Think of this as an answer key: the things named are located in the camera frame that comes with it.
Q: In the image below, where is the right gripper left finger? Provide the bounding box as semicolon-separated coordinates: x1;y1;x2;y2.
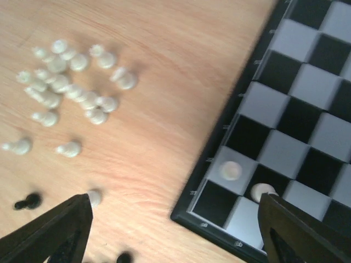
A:
1;193;93;262

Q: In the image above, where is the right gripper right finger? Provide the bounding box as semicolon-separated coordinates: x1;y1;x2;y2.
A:
258;193;350;262

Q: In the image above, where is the white chess pawn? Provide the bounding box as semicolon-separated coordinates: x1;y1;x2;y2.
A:
219;161;242;181
87;189;103;208
1;138;32;155
250;183;278;203

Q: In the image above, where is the black chess pawn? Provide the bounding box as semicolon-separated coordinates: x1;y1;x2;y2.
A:
14;193;42;210

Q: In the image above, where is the black chess piece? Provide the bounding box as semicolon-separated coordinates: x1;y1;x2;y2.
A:
116;251;134;263

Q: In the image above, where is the white chess piece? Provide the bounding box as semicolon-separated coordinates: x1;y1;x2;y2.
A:
55;141;82;158
95;96;118;113
70;53;89;72
31;111;59;127
110;67;137;90
89;44;116;68
51;39;68;54

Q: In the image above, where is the black grey chess board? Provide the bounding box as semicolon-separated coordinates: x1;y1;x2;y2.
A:
171;1;350;262

